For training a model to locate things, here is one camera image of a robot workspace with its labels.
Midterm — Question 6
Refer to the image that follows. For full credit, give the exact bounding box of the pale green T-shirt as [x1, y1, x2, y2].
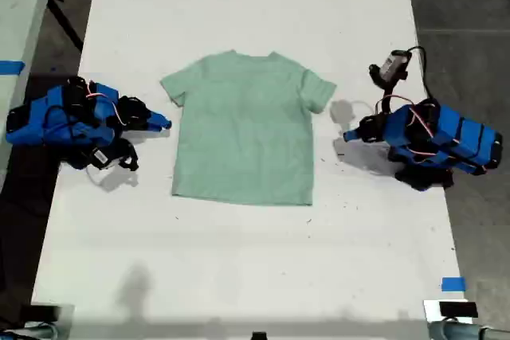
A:
[159, 49, 338, 207]

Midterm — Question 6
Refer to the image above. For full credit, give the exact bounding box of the blue tape strip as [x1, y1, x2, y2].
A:
[441, 276, 466, 292]
[0, 60, 26, 75]

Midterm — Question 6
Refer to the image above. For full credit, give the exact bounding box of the shiny metal plate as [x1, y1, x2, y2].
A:
[422, 299, 481, 322]

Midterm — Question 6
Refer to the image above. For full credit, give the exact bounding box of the short black camera stalk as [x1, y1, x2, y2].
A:
[115, 131, 136, 148]
[376, 79, 398, 115]

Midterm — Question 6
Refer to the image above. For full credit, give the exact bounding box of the pale green side table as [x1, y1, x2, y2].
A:
[0, 0, 59, 182]

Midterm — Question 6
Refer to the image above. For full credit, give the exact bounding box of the black stand leg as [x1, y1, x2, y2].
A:
[46, 0, 85, 53]

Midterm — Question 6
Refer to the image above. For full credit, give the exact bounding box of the black camera cable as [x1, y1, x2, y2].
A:
[406, 45, 437, 104]

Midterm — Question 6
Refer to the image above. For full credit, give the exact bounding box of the small black box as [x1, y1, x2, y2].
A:
[19, 304, 61, 322]
[439, 301, 479, 319]

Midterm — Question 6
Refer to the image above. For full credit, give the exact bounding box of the pale grey blue tube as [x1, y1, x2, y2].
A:
[428, 319, 510, 340]

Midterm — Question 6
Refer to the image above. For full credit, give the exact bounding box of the black camera box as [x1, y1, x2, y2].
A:
[368, 49, 412, 90]
[88, 144, 139, 172]

